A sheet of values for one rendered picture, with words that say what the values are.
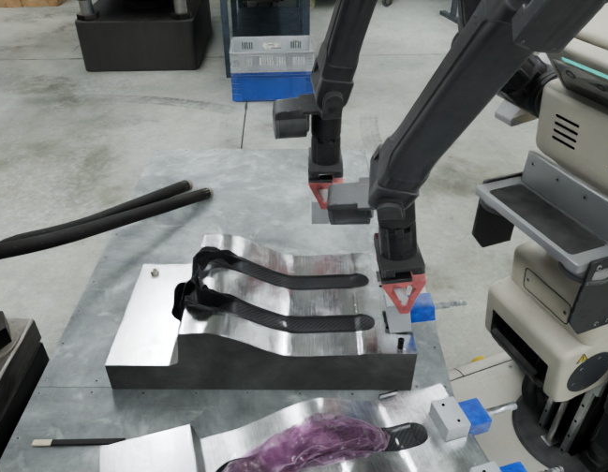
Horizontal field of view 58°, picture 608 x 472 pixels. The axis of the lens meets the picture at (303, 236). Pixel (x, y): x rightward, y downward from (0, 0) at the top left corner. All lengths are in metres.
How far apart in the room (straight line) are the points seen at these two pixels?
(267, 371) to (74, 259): 1.88
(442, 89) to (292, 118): 0.48
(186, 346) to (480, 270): 1.85
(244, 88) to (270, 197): 2.73
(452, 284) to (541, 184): 1.45
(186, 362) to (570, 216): 0.67
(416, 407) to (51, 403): 0.59
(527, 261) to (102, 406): 0.81
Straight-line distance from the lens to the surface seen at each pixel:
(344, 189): 0.80
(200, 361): 0.91
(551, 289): 1.12
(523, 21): 0.47
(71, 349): 1.09
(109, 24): 4.86
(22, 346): 1.17
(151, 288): 1.07
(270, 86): 4.09
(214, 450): 0.81
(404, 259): 0.84
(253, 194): 1.43
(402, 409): 0.87
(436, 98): 0.58
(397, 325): 0.91
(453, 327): 2.25
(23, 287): 2.63
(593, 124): 0.97
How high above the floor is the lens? 1.54
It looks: 36 degrees down
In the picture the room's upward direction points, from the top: straight up
